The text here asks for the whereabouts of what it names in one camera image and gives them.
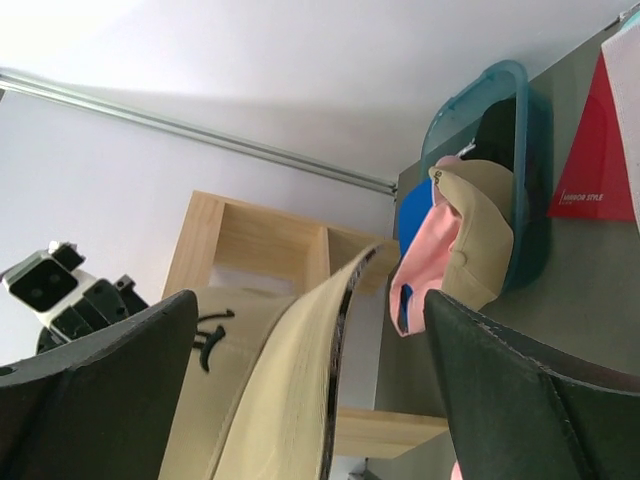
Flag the wooden shelf box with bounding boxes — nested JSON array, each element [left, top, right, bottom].
[[163, 191, 448, 459]]

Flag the red booklet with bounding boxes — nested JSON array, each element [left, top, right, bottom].
[[548, 56, 635, 222]]

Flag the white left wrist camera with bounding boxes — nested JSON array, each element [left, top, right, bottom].
[[1, 241, 97, 328]]

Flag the salmon pink baseball cap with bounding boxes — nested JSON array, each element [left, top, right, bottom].
[[389, 179, 464, 337]]

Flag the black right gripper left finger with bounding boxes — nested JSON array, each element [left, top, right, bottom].
[[1, 290, 198, 479]]

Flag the beige baseball cap with logo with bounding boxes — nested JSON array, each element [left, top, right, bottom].
[[160, 244, 379, 480]]

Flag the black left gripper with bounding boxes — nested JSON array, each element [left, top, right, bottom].
[[36, 275, 149, 354]]

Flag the tan baseball cap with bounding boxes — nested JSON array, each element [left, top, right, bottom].
[[429, 156, 514, 310]]

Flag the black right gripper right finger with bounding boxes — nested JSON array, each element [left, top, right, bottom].
[[424, 291, 639, 479]]

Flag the translucent zip document pouch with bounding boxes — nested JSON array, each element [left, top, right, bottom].
[[601, 11, 639, 225]]

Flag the blue baseball cap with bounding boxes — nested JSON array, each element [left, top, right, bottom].
[[396, 179, 434, 336]]

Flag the teal plastic container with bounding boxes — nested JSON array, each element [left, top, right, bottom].
[[419, 60, 553, 292]]

